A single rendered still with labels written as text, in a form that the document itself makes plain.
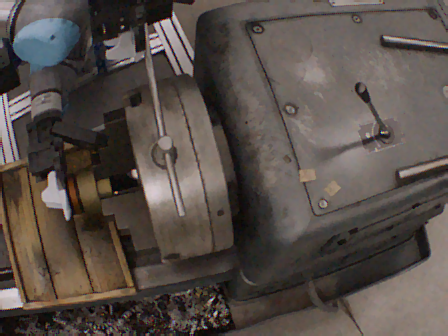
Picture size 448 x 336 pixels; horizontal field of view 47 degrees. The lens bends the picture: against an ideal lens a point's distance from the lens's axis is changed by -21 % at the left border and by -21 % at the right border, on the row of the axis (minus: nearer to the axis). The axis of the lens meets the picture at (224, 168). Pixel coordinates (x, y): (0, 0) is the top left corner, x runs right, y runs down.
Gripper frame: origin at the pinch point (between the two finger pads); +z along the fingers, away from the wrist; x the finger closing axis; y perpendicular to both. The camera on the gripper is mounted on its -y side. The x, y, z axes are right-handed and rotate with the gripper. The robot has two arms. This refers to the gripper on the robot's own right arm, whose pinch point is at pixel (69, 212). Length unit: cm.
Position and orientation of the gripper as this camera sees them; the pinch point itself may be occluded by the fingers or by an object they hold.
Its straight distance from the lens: 110.1
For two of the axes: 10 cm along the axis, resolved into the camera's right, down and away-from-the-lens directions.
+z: 2.6, 9.2, -3.0
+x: 0.6, -3.3, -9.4
